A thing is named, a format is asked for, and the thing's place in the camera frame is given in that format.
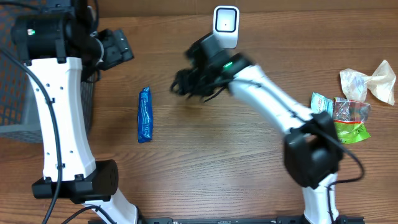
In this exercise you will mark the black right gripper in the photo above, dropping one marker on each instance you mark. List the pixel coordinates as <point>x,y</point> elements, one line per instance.
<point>183,83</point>

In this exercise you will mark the dark grey plastic basket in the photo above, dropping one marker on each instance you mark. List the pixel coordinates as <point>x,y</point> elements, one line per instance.
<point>19,115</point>

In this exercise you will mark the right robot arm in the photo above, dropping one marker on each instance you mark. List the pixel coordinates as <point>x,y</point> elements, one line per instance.
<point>312,152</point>

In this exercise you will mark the white barcode scanner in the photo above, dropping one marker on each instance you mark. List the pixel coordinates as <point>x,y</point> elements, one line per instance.
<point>226,25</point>

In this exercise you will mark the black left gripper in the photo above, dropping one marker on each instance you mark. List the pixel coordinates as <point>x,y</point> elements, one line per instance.
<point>119,47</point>

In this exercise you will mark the teal tissue packet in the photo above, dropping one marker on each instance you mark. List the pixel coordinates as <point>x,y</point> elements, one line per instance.
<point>320,103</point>

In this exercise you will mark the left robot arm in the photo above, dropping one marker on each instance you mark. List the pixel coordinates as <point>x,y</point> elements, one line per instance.
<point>59,48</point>

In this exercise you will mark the blue snack bar wrapper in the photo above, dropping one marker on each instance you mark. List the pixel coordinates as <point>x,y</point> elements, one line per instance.
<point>145,116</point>

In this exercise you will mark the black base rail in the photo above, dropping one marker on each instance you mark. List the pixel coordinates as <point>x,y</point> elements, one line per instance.
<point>279,220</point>

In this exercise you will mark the green snack packet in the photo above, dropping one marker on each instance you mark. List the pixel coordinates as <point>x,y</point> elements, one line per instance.
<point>349,118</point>

